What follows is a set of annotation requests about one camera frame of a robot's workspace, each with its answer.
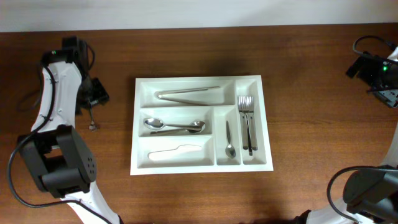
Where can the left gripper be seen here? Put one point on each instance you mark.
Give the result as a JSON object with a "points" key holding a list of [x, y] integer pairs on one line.
{"points": [[104, 96]]}

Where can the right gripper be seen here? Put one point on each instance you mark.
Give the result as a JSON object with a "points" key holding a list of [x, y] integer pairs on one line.
{"points": [[372, 63]]}

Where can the small thin teaspoon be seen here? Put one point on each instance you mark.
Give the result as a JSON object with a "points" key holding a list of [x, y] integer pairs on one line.
{"points": [[92, 127]]}

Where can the steel tongs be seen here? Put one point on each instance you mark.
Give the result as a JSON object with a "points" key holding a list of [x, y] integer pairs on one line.
{"points": [[190, 96]]}

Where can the large steel spoon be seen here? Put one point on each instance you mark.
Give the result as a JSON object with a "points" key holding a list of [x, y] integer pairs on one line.
{"points": [[192, 128], [156, 124]]}

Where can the steel fork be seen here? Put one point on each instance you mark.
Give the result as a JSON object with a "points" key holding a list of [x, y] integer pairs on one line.
{"points": [[251, 122], [244, 123]]}

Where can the small steel teaspoon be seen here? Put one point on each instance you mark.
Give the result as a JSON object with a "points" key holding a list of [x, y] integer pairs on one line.
{"points": [[229, 150]]}

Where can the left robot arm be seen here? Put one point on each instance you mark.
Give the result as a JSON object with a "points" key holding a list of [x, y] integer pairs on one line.
{"points": [[56, 156]]}

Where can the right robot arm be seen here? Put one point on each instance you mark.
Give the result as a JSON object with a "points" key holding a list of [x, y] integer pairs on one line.
{"points": [[365, 194]]}

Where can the white cutlery tray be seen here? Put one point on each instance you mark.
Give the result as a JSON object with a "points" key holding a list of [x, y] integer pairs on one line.
{"points": [[223, 107]]}

